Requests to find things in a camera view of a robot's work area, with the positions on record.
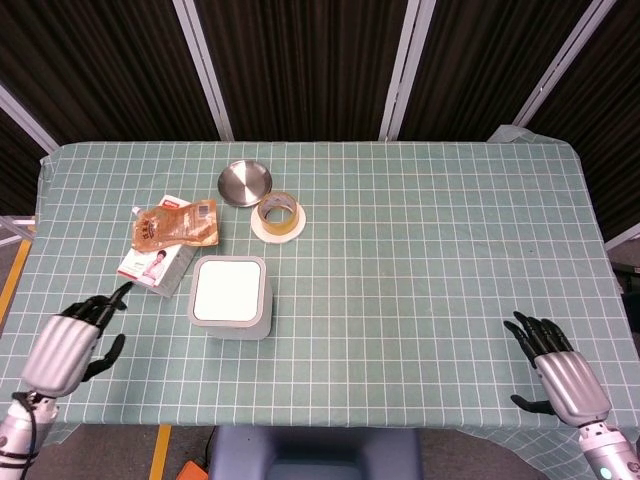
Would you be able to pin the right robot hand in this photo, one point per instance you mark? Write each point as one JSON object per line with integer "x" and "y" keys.
{"x": 570, "y": 380}

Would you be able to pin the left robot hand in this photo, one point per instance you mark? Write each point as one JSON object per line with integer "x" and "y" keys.
{"x": 62, "y": 355}

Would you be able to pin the white square bin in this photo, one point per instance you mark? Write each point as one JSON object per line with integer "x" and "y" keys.
{"x": 229, "y": 295}

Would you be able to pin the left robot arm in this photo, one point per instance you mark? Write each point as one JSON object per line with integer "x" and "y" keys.
{"x": 21, "y": 435}

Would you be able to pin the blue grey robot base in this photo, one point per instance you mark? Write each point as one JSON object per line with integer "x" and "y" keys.
{"x": 315, "y": 457}

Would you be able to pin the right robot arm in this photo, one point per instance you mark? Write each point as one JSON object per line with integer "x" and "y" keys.
{"x": 607, "y": 452}

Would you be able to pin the white red carton box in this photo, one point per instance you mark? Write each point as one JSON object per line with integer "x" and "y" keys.
{"x": 152, "y": 270}

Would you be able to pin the orange sauce pouch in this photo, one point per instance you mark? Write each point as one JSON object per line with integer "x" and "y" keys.
{"x": 175, "y": 226}

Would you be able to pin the orange box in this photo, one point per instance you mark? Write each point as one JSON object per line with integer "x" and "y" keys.
{"x": 192, "y": 471}

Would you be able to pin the green checked tablecloth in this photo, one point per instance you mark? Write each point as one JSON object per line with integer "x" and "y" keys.
{"x": 400, "y": 300}

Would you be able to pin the round stainless steel plate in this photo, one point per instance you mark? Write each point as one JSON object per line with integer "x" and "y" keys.
{"x": 245, "y": 182}

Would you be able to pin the clear packing tape roll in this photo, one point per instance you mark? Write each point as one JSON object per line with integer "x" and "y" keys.
{"x": 279, "y": 215}

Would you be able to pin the aluminium frame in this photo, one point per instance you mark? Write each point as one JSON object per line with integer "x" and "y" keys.
{"x": 12, "y": 227}

